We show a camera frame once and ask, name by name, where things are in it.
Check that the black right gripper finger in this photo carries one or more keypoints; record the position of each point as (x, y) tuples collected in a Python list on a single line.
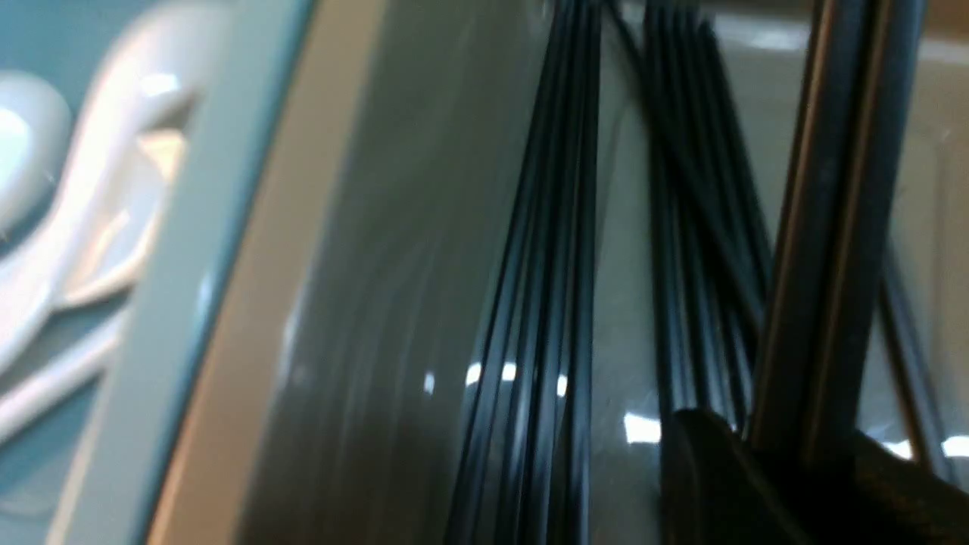
[(714, 490)]

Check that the black chopstick pair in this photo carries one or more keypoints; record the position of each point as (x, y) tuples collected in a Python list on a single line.
[(835, 221)]

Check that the black chopsticks bundle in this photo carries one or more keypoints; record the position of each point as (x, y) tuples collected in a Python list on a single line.
[(711, 268)]

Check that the brown plastic bin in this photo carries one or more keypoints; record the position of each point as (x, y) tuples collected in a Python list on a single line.
[(329, 406)]

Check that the blue plastic bin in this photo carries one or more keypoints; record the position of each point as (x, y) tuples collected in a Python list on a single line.
[(91, 410)]

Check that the white spoon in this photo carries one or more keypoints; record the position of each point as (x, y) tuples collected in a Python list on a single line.
[(129, 142), (35, 133)]

